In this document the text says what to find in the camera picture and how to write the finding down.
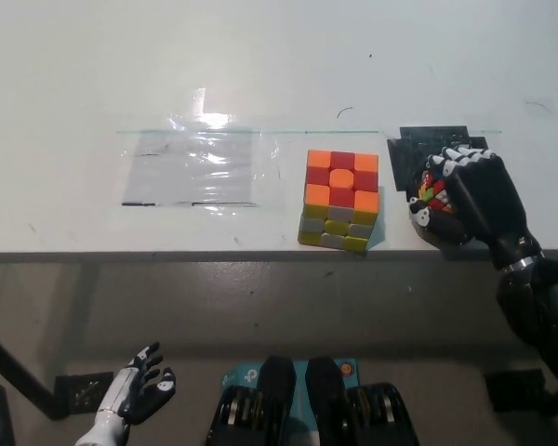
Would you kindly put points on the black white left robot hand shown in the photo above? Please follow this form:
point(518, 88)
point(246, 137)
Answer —
point(142, 399)

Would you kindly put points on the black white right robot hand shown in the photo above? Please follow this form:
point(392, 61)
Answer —
point(488, 204)

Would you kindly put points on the small multicolour studded cube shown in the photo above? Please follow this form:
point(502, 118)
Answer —
point(439, 195)

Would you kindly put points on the large orange red puzzle cube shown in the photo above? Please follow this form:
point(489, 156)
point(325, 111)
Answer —
point(338, 186)

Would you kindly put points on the black floor socket plate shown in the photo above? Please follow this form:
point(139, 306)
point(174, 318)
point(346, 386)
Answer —
point(83, 394)

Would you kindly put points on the black tape patch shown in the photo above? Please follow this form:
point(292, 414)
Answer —
point(409, 158)

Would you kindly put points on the black diagonal table leg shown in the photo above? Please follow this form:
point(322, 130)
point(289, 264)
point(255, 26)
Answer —
point(18, 371)

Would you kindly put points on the clear plastic sheet grey patch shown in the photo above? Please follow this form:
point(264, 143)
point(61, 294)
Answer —
point(190, 167)

